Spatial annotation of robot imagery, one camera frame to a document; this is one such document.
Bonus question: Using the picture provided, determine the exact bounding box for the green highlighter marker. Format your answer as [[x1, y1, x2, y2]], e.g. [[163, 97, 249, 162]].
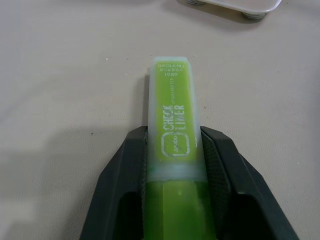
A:
[[144, 56, 217, 240]]

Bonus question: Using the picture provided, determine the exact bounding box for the white tray with round feet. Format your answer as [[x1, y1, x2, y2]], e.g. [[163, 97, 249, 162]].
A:
[[176, 0, 282, 18]]

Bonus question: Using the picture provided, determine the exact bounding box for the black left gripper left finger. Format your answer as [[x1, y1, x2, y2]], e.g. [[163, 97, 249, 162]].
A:
[[80, 125, 149, 240]]

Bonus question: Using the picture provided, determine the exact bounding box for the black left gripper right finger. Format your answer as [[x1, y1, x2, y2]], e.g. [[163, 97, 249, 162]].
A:
[[199, 125, 300, 240]]

